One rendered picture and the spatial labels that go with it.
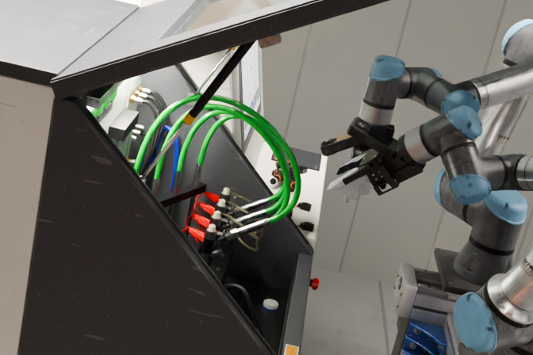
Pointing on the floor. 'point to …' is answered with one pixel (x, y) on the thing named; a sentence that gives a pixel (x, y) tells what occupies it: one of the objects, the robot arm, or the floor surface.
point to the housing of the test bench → (45, 97)
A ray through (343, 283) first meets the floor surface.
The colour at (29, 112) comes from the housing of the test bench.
